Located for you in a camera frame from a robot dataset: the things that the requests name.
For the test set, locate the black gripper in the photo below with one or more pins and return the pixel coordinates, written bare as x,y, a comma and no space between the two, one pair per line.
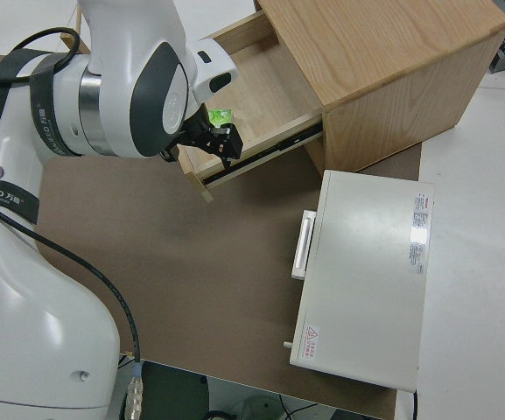
195,131

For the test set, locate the light wooden drawer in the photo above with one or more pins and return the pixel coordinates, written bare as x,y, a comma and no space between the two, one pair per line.
269,96

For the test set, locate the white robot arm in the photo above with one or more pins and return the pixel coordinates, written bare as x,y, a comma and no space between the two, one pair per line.
37,306

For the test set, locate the green tissue pack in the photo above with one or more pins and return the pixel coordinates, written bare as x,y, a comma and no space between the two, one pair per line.
219,116

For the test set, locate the brown table mat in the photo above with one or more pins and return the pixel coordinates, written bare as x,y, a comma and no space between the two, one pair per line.
169,262

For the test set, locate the light wooden cabinet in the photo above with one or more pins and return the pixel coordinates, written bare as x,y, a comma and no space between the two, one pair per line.
387,52

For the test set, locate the white toaster oven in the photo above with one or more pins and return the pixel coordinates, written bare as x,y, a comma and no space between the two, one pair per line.
366,271

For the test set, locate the wooden mug rack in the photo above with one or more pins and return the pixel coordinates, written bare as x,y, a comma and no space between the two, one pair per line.
66,41

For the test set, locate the black drawer slide rail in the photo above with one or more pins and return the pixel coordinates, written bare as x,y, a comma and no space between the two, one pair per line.
269,153

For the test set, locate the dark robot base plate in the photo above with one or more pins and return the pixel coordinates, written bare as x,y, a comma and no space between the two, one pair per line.
169,394

